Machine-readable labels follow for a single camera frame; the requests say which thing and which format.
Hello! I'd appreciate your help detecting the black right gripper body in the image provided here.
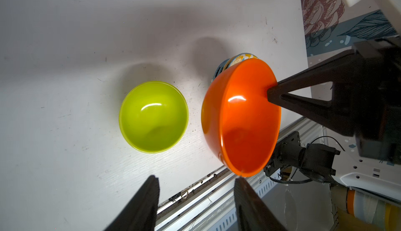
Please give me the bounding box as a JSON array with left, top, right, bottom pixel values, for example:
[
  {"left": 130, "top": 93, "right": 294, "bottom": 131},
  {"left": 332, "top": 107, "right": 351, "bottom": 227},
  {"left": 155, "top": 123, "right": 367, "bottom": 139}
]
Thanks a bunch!
[{"left": 354, "top": 37, "right": 401, "bottom": 164}]

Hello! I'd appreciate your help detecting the lime green bowl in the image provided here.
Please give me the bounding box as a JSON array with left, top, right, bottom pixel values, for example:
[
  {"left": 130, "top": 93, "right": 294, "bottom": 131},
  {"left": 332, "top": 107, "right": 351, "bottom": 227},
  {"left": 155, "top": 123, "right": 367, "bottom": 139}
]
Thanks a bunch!
[{"left": 119, "top": 81, "right": 189, "bottom": 154}]

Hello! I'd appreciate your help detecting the blue yellow patterned bowl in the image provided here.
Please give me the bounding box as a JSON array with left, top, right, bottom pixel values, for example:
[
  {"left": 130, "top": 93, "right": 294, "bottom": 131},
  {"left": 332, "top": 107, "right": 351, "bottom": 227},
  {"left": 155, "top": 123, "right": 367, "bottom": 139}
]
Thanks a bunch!
[{"left": 212, "top": 53, "right": 258, "bottom": 81}]

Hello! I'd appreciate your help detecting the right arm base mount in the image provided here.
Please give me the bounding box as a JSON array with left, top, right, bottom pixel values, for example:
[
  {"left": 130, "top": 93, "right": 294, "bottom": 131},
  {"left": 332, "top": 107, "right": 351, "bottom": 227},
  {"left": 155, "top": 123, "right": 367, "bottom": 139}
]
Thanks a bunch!
[{"left": 264, "top": 131, "right": 340, "bottom": 184}]

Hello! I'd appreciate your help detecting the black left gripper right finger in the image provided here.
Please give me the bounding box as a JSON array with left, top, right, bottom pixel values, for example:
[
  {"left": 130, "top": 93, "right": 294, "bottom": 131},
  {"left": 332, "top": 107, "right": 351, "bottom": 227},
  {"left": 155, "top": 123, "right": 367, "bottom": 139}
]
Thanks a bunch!
[{"left": 234, "top": 177, "right": 286, "bottom": 231}]

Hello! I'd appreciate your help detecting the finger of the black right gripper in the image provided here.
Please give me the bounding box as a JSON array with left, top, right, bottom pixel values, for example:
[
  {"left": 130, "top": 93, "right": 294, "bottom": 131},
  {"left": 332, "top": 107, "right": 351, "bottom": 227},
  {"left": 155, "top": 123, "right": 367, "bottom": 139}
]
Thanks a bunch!
[{"left": 267, "top": 50, "right": 360, "bottom": 136}]

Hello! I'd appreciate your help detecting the small orange bowl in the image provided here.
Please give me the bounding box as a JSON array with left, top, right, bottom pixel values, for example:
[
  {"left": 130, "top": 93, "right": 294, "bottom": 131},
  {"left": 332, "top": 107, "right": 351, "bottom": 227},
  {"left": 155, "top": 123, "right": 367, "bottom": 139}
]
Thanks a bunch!
[{"left": 201, "top": 58, "right": 281, "bottom": 177}]

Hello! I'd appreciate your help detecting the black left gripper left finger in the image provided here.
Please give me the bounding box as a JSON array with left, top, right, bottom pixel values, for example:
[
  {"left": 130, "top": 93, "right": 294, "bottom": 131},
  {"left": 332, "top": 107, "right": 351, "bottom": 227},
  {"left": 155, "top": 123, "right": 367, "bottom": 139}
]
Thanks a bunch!
[{"left": 106, "top": 175, "right": 160, "bottom": 231}]

